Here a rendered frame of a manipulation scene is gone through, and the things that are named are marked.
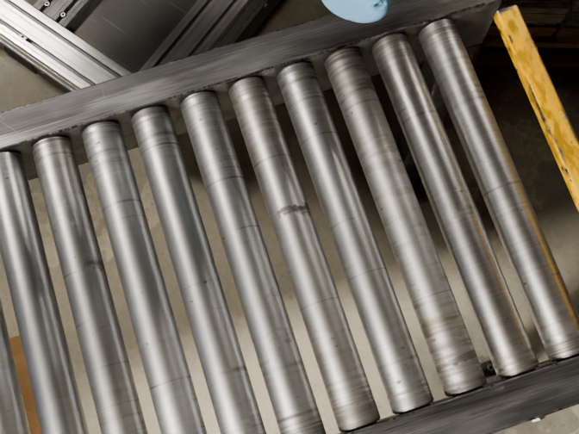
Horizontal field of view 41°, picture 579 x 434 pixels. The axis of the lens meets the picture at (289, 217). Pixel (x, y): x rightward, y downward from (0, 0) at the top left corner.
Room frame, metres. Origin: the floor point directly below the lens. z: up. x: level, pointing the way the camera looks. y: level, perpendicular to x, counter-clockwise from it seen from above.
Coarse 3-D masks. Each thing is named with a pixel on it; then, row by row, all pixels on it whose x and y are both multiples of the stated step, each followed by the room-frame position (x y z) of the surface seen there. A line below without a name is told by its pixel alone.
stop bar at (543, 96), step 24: (504, 24) 0.47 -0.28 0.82; (528, 48) 0.44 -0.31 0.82; (528, 72) 0.40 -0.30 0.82; (528, 96) 0.38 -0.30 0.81; (552, 96) 0.37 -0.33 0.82; (552, 120) 0.34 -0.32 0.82; (552, 144) 0.31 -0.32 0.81; (576, 144) 0.31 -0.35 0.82; (576, 168) 0.28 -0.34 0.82; (576, 192) 0.25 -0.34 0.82
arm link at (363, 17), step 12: (324, 0) 0.42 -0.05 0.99; (336, 0) 0.41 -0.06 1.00; (348, 0) 0.41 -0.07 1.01; (360, 0) 0.40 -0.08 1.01; (372, 0) 0.40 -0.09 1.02; (384, 0) 0.40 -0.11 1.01; (336, 12) 0.41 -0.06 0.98; (348, 12) 0.41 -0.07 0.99; (360, 12) 0.40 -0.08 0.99; (372, 12) 0.40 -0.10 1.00; (384, 12) 0.40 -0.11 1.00
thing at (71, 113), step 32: (416, 0) 0.52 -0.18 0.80; (448, 0) 0.52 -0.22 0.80; (480, 0) 0.52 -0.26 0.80; (288, 32) 0.49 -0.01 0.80; (320, 32) 0.49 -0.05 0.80; (352, 32) 0.48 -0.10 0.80; (384, 32) 0.48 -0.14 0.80; (416, 32) 0.49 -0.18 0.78; (480, 32) 0.52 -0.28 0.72; (192, 64) 0.45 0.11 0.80; (224, 64) 0.45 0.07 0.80; (256, 64) 0.45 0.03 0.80; (288, 64) 0.45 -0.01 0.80; (320, 64) 0.46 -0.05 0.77; (64, 96) 0.42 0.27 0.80; (96, 96) 0.42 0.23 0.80; (128, 96) 0.41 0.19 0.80; (160, 96) 0.41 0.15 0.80; (224, 96) 0.42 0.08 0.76; (0, 128) 0.38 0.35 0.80; (32, 128) 0.38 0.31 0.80; (64, 128) 0.38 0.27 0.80; (128, 128) 0.39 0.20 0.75; (32, 160) 0.36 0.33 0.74
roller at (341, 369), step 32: (256, 96) 0.40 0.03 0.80; (256, 128) 0.36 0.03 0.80; (256, 160) 0.32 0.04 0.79; (288, 160) 0.32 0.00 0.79; (288, 192) 0.28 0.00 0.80; (288, 224) 0.24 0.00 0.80; (288, 256) 0.20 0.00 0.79; (320, 256) 0.20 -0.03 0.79; (320, 288) 0.15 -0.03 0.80; (320, 320) 0.12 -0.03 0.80; (320, 352) 0.08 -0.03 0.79; (352, 352) 0.08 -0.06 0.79; (352, 384) 0.04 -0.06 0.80; (352, 416) 0.01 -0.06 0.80
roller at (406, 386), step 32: (288, 96) 0.40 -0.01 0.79; (320, 96) 0.40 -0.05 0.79; (320, 128) 0.35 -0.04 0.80; (320, 160) 0.31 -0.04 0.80; (320, 192) 0.28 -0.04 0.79; (352, 192) 0.27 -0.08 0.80; (352, 224) 0.23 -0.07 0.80; (352, 256) 0.19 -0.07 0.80; (352, 288) 0.15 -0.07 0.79; (384, 288) 0.15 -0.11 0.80; (384, 320) 0.11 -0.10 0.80; (384, 352) 0.08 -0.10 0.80; (416, 352) 0.08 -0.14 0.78; (384, 384) 0.04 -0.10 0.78; (416, 384) 0.04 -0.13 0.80
